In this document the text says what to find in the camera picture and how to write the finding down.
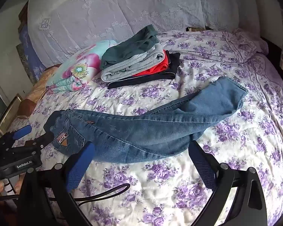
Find brown cushion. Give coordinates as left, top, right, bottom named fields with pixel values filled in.
left=17, top=67, right=62, bottom=118

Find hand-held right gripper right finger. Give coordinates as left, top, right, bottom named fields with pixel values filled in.
left=188, top=140, right=268, bottom=226

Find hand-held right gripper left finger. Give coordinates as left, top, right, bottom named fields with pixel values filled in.
left=18, top=142, right=96, bottom=226

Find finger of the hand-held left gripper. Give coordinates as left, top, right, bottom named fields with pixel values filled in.
left=25, top=132, right=54, bottom=150
left=0, top=125, right=32, bottom=151

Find folded floral blanket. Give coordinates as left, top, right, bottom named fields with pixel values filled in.
left=46, top=40, right=118, bottom=94

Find white lace cover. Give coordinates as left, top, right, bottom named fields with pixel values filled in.
left=27, top=0, right=241, bottom=62

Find purple floral pillow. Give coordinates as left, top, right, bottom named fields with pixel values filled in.
left=223, top=28, right=270, bottom=62

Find gold picture frame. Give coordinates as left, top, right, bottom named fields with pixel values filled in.
left=0, top=93, right=23, bottom=135

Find purple floral bedspread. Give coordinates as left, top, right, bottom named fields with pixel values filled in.
left=7, top=28, right=283, bottom=226

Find black cable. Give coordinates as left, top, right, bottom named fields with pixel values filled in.
left=49, top=183, right=131, bottom=204

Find blue patterned cloth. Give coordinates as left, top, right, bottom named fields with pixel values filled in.
left=17, top=25, right=47, bottom=83

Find folded dark green garment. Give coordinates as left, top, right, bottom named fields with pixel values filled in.
left=100, top=24, right=160, bottom=71

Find blue denim pants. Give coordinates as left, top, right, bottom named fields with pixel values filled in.
left=43, top=76, right=249, bottom=164

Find folded red garment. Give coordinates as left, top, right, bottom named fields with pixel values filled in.
left=132, top=49, right=171, bottom=78

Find stack of folded clothes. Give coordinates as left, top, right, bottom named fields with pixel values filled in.
left=108, top=52, right=181, bottom=90

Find folded grey garment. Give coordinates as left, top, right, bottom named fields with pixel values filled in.
left=101, top=43, right=166, bottom=83

